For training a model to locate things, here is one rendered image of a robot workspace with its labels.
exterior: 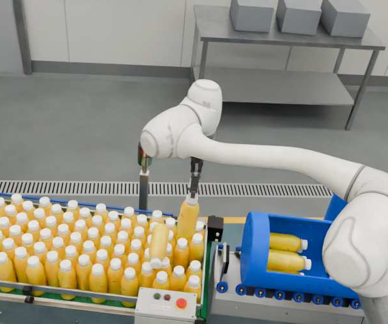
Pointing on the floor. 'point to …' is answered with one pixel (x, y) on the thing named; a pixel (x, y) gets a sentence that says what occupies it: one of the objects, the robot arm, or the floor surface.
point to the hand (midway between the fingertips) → (193, 191)
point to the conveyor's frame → (49, 311)
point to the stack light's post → (143, 190)
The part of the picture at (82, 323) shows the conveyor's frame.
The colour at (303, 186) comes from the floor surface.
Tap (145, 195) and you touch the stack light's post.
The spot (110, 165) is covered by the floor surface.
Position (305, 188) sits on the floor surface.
